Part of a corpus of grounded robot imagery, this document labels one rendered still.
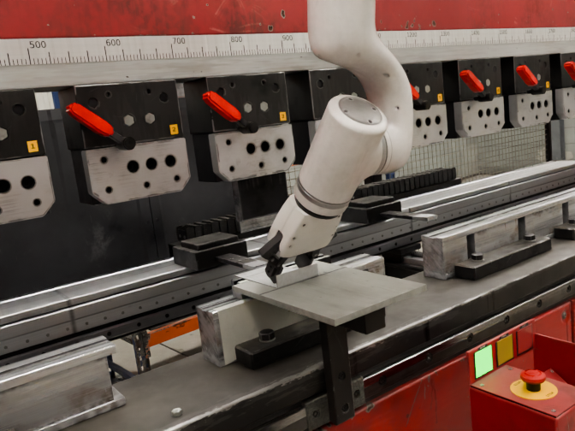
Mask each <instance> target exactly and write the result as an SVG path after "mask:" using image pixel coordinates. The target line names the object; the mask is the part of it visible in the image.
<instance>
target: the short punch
mask: <svg viewBox="0 0 575 431"><path fill-rule="evenodd" d="M231 182H232V189H233V195H234V207H235V214H236V220H237V221H239V222H240V232H241V233H244V232H248V231H252V230H256V229H260V228H263V227H269V226H272V224H273V222H274V220H275V218H276V216H277V214H278V213H279V211H280V209H281V208H282V206H283V205H284V203H285V202H286V201H287V199H288V184H287V177H286V172H281V173H277V174H268V175H263V176H259V177H254V178H249V179H244V180H236V181H231Z"/></svg>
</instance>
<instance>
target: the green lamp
mask: <svg viewBox="0 0 575 431"><path fill-rule="evenodd" d="M475 361H476V375H477V378H478V377H479V376H481V375H483V374H485V373H487V372H489V371H490V370H492V369H493V365H492V351H491V345H490V346H488V347H486V348H484V349H482V350H481V351H478V352H476V353H475Z"/></svg>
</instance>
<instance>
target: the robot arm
mask: <svg viewBox="0 0 575 431"><path fill-rule="evenodd" d="M375 13H376V0H307V26H308V39H309V44H310V47H311V51H312V52H313V54H314V55H315V56H317V57H318V58H319V59H321V60H324V61H326V62H330V63H333V64H335V65H338V66H341V67H343V68H346V69H347V70H349V71H351V72H352V73H353V74H354V75H355V76H356V77H357V78H358V80H359V81H360V83H361V85H362V86H363V88H364V90H365V94H366V96H367V100H365V99H363V98H361V97H355V96H352V95H340V96H336V97H333V98H331V99H330V101H329V103H328V105H327V107H326V110H325V111H324V114H323V118H322V120H321V121H320V124H319V126H318V129H317V132H316V134H315V136H314V139H313V140H312V143H311V147H310V149H309V151H308V153H307V155H306V158H305V161H304V163H303V166H302V168H301V170H300V172H299V176H298V178H297V180H296V182H295V184H294V188H293V191H294V194H292V195H290V196H289V198H288V199H287V201H286V202H285V203H284V205H283V206H282V208H281V209H280V211H279V213H278V214H277V216H276V218H275V220H274V222H273V224H272V226H271V228H270V231H269V233H268V237H267V239H268V241H269V242H267V243H266V244H265V245H264V246H263V247H261V248H260V249H259V250H258V252H259V254H260V255H261V257H262V258H264V259H266V260H268V263H267V265H266V267H265V273H266V274H267V276H268V277H269V278H270V279H271V281H272V282H273V283H274V284H276V275H280V274H281V273H282V271H283V267H282V265H283V264H284V263H285V262H286V260H287V259H288V258H289V257H293V256H297V257H296V258H295V261H294V262H295V263H296V265H297V266H298V268H302V267H305V266H308V265H311V264H312V262H313V260H314V257H317V256H318V255H319V252H320V250H322V248H324V247H325V246H326V245H328V244H329V242H330V240H332V239H333V238H335V237H336V236H337V233H336V229H337V228H338V225H339V223H340V220H341V216H342V213H343V212H344V211H345V210H346V209H347V207H348V205H349V203H350V201H351V199H352V197H353V194H354V193H355V191H356V189H357V187H358V185H359V184H360V183H361V182H362V181H363V180H364V179H366V178H367V177H369V176H372V175H376V174H386V173H391V172H394V171H397V170H399V169H400V168H403V167H404V166H405V164H406V163H407V161H408V159H409V156H410V154H411V150H412V135H413V104H412V90H411V87H410V83H409V80H408V78H407V76H406V73H405V71H404V69H403V67H402V66H401V65H400V63H399V62H398V60H397V59H396V58H395V56H394V55H393V54H392V53H391V51H390V50H389V49H388V48H387V47H386V45H385V44H384V43H383V42H382V40H381V39H380V38H379V37H378V34H377V32H376V24H375ZM278 251H279V252H280V258H279V257H278V256H277V255H276V253H277V252H278Z"/></svg>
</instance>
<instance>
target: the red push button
mask: <svg viewBox="0 0 575 431"><path fill-rule="evenodd" d="M520 378H521V380H522V381H523V382H525V383H526V389H527V390H528V391H530V392H539V391H540V390H541V384H542V383H544V382H545V380H546V375H545V374H544V373H543V372H542V371H540V370H537V369H527V370H524V371H522V372H521V373H520Z"/></svg>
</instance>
